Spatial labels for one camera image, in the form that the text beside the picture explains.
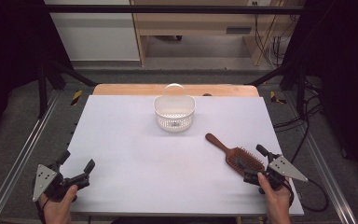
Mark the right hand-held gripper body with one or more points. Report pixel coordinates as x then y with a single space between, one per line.
284 169

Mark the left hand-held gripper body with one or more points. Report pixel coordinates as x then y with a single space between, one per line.
45 180

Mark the brown wooden hairbrush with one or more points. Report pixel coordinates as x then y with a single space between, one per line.
239 157

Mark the white plastic basket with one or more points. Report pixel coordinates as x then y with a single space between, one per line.
174 116

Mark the person's right hand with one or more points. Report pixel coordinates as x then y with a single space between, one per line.
278 200

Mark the person's left hand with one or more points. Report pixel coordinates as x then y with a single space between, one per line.
57 211

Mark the yellow black floor tape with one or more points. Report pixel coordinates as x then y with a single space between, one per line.
275 97
76 97

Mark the wooden table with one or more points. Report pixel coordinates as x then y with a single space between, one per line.
136 89

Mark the black curtain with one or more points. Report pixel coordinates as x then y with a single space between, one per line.
345 62
9 46

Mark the white cabinet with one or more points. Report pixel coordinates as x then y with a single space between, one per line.
96 34

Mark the light wooden desk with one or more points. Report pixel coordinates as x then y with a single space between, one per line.
195 26

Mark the aluminium floor rail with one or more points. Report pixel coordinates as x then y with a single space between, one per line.
327 174
15 168

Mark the black diagonal frame brace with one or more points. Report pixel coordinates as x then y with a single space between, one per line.
71 73
270 74

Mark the black frame crossbar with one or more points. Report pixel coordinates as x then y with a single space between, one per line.
167 9

